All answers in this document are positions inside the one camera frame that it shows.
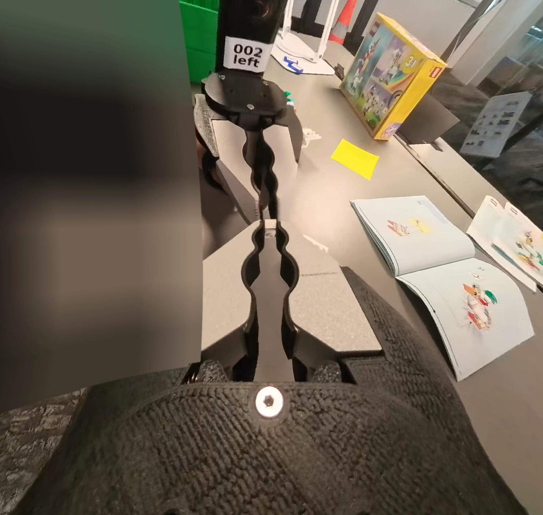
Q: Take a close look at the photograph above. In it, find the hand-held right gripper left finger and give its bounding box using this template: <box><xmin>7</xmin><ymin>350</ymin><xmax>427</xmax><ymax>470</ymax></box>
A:
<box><xmin>201</xmin><ymin>221</ymin><xmax>266</xmax><ymax>382</ymax></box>

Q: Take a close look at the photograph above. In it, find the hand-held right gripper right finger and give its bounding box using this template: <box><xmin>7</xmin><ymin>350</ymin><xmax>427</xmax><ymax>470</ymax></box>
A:
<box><xmin>273</xmin><ymin>220</ymin><xmax>383</xmax><ymax>382</ymax></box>

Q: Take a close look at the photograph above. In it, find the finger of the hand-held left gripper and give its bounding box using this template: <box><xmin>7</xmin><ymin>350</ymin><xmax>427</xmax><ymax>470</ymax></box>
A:
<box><xmin>211</xmin><ymin>118</ymin><xmax>272</xmax><ymax>226</ymax></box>
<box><xmin>255</xmin><ymin>118</ymin><xmax>303</xmax><ymax>221</ymax></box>

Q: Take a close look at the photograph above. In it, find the open lego instruction booklet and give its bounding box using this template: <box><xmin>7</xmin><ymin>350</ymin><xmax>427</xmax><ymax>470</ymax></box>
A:
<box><xmin>350</xmin><ymin>195</ymin><xmax>535</xmax><ymax>382</ymax></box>

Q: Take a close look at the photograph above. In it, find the yellow lego set box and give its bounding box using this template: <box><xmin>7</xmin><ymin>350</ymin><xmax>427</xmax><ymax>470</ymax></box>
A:
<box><xmin>339</xmin><ymin>12</ymin><xmax>449</xmax><ymax>141</ymax></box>

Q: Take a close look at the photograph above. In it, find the green plastic bin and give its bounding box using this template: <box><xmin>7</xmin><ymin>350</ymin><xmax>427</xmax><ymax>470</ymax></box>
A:
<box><xmin>176</xmin><ymin>0</ymin><xmax>222</xmax><ymax>86</ymax></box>

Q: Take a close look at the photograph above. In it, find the white stand with blue part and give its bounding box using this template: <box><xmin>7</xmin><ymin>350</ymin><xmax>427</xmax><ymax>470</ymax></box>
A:
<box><xmin>271</xmin><ymin>0</ymin><xmax>352</xmax><ymax>75</ymax></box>

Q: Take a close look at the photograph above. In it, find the yellow sticky note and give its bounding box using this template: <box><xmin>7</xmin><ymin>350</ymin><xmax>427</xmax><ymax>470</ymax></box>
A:
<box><xmin>331</xmin><ymin>139</ymin><xmax>380</xmax><ymax>180</ymax></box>

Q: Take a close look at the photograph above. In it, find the orange traffic cone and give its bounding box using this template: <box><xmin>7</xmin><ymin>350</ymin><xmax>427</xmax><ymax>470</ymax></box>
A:
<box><xmin>329</xmin><ymin>0</ymin><xmax>358</xmax><ymax>45</ymax></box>

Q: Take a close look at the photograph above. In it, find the printed sign card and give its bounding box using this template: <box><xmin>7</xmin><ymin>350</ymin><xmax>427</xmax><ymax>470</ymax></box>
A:
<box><xmin>459</xmin><ymin>91</ymin><xmax>533</xmax><ymax>158</ymax></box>

